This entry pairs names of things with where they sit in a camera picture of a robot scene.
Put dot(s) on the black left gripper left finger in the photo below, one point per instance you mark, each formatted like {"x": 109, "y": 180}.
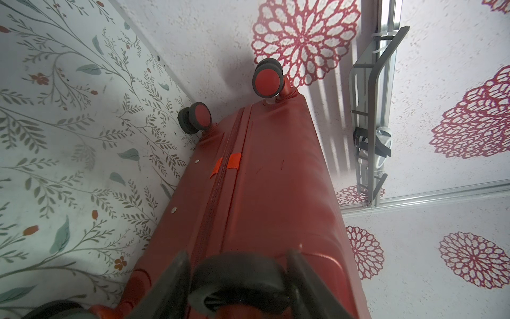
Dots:
{"x": 168, "y": 297}

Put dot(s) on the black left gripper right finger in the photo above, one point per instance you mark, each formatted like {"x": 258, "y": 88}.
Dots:
{"x": 309, "y": 295}

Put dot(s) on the red ribbed hard-shell suitcase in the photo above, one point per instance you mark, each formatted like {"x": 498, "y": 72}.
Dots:
{"x": 257, "y": 187}

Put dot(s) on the white alarm clock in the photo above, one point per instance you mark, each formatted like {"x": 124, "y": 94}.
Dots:
{"x": 383, "y": 147}

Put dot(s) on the grey metal wall shelf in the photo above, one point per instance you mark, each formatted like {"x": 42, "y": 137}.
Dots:
{"x": 370, "y": 88}

